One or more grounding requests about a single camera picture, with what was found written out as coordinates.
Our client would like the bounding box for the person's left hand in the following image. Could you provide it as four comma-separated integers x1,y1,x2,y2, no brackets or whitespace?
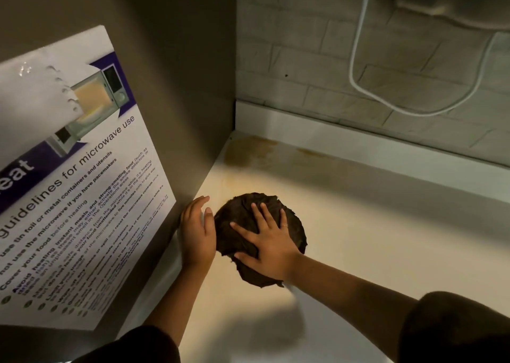
180,195,217,273

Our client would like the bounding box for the person's right hand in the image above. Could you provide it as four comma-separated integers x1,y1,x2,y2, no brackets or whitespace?
229,202,303,284

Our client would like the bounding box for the dark brown cleaning cloth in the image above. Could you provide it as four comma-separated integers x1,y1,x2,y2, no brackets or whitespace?
214,193,308,289

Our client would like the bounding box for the person's right forearm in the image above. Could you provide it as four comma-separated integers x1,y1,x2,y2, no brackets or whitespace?
291,255,418,359

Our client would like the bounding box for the person's left forearm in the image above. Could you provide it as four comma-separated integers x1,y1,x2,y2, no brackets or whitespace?
143,266,212,348

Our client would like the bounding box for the white countertop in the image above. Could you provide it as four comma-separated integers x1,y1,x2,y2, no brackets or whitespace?
117,130,510,363

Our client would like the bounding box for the brown liquid spill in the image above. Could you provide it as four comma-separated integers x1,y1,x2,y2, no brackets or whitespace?
224,135,332,169

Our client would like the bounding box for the white paper notice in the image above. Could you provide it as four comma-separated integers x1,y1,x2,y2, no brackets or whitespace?
0,25,177,332

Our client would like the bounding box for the white backsplash ledge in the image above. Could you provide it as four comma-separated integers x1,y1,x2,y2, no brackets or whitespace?
235,100,510,204

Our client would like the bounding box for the dark brown side panel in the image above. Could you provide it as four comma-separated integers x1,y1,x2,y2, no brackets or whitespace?
0,0,237,363

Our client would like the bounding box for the brown knit sweater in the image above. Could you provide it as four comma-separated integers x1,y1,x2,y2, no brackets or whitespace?
71,291,510,363

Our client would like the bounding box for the white cable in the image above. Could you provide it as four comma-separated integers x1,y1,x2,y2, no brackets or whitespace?
349,0,498,118

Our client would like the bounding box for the grey wall appliance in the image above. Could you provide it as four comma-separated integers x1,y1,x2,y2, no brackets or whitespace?
394,0,510,31

